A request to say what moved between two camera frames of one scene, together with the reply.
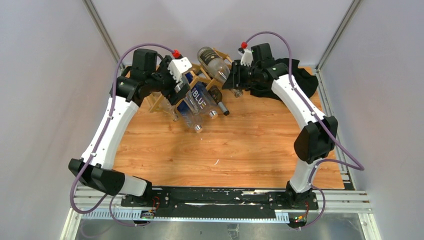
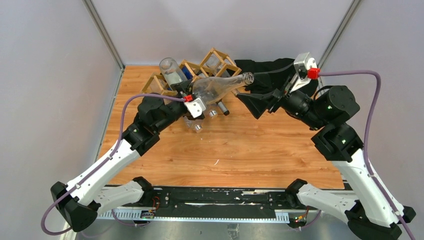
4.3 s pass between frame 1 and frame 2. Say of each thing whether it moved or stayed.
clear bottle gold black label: moved
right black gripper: moved
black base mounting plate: stayed
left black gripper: moved
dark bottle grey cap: stayed
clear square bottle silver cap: stayed
